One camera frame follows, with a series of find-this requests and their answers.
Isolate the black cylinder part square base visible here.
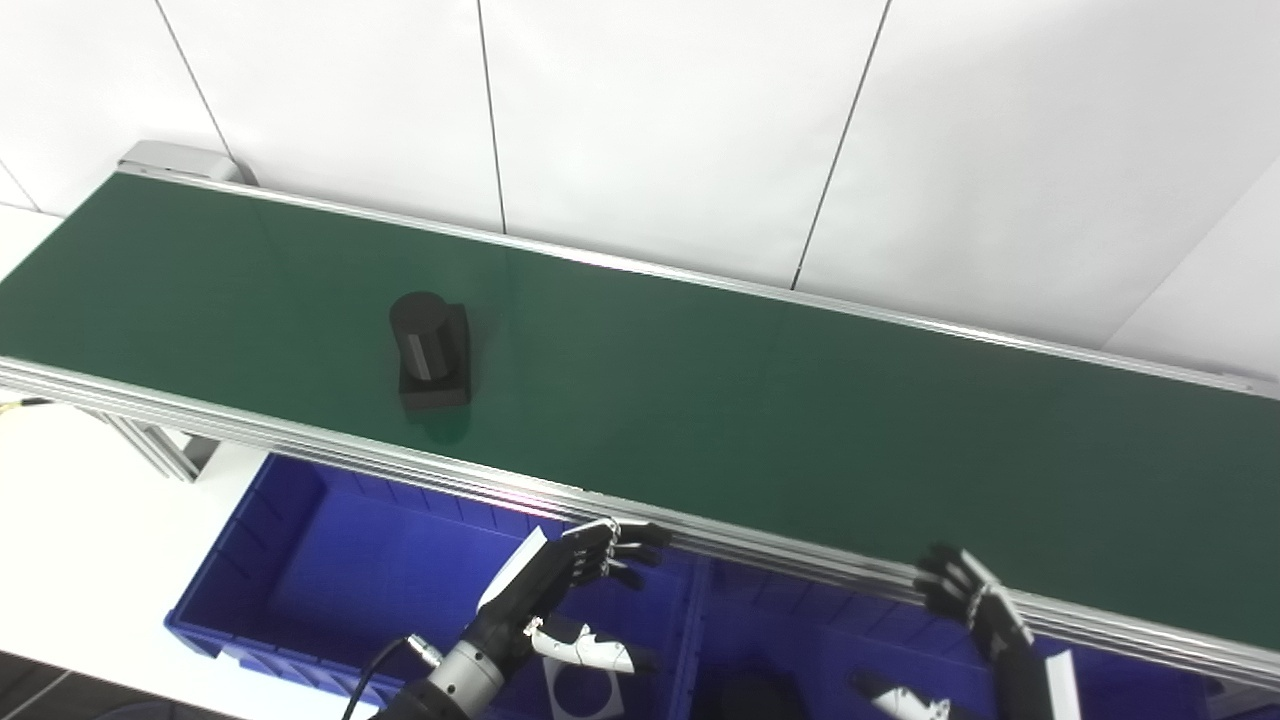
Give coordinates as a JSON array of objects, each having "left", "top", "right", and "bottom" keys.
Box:
[{"left": 388, "top": 291, "right": 473, "bottom": 414}]

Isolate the blue bin with white plate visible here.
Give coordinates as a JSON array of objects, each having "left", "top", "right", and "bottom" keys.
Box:
[{"left": 165, "top": 452, "right": 701, "bottom": 720}]

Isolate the green conveyor belt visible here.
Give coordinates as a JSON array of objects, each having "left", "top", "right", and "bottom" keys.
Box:
[
  {"left": 0, "top": 172, "right": 1280, "bottom": 651},
  {"left": 0, "top": 140, "right": 1280, "bottom": 693}
]

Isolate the white square plate round hole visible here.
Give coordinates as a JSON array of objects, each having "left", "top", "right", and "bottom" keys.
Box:
[{"left": 545, "top": 655, "right": 613, "bottom": 720}]

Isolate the black part in bin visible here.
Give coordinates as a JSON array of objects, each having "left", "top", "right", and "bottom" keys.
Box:
[{"left": 715, "top": 672, "right": 803, "bottom": 720}]

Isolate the blue bin with black part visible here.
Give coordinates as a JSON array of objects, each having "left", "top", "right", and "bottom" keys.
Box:
[{"left": 685, "top": 560, "right": 1241, "bottom": 720}]

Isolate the aluminium conveyor leg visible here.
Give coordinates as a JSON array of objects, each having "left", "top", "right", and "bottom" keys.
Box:
[{"left": 100, "top": 415, "right": 221, "bottom": 483}]

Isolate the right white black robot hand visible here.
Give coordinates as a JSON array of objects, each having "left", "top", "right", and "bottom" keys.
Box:
[{"left": 850, "top": 545, "right": 1083, "bottom": 720}]

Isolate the grey conveyor end cap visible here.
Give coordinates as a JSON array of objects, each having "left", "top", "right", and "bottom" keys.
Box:
[{"left": 118, "top": 140, "right": 259, "bottom": 187}]

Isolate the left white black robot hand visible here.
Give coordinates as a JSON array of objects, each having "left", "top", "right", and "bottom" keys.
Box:
[{"left": 462, "top": 518, "right": 673, "bottom": 677}]

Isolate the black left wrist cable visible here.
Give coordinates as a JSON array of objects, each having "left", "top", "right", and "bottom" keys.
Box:
[{"left": 340, "top": 633, "right": 443, "bottom": 720}]

